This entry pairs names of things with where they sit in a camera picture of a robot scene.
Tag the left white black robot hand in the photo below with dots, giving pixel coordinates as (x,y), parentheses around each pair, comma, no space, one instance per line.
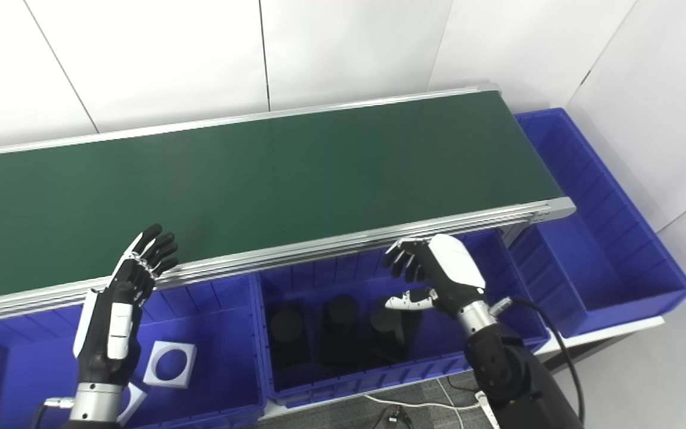
(102,339)

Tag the black floor plug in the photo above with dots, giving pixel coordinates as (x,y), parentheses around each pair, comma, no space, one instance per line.
(393,417)

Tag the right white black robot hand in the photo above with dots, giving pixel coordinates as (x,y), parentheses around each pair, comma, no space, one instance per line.
(453,265)

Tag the white power strip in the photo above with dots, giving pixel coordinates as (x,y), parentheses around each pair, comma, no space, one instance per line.
(489,417)

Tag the blue bin with white parts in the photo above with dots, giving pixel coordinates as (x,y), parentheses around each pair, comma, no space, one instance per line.
(218,357)

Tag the black cylinder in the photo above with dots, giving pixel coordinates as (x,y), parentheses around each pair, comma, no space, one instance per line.
(340,328)
(387,330)
(288,333)

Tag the white square part with hole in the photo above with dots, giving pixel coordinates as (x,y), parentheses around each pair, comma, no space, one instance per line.
(152,374)
(133,405)

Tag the blue bin with black parts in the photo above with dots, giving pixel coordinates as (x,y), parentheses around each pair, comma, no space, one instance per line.
(438,345)

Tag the empty blue bin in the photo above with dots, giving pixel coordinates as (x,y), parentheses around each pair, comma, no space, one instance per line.
(605,262)

